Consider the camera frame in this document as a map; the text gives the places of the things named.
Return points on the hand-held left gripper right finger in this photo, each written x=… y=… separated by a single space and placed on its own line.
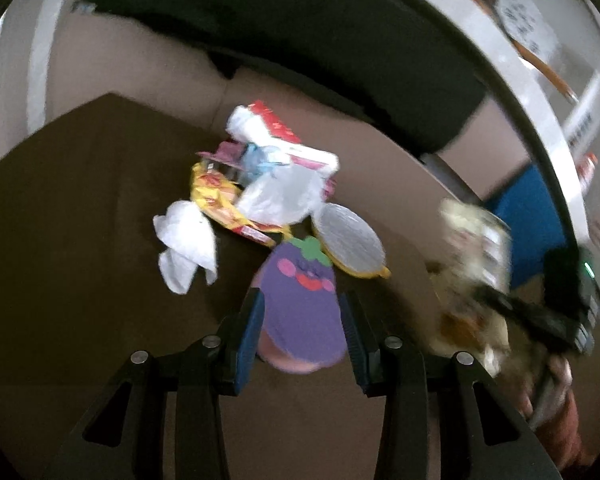
x=355 y=341

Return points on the person's right hand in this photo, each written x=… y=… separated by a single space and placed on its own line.
x=557 y=375

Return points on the beige snack packet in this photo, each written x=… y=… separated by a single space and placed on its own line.
x=472 y=260

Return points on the blue container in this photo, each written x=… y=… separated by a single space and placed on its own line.
x=527 y=220

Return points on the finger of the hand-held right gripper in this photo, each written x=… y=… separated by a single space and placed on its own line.
x=515 y=310

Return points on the person's right forearm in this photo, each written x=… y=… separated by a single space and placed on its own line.
x=572 y=430

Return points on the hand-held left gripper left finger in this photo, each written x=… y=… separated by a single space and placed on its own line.
x=247 y=341

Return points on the purple wrapper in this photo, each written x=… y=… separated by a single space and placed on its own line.
x=222 y=154

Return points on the wall poster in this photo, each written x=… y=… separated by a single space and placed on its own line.
x=522 y=10

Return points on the crumpled white plastic bag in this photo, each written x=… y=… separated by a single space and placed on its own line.
x=185 y=240

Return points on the red white snack packet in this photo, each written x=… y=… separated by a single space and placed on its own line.
x=275 y=122

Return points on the yellow snack wrapper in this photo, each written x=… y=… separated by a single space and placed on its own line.
x=217 y=200

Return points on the purple eggplant plush mitt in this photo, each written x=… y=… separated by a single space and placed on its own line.
x=300 y=305

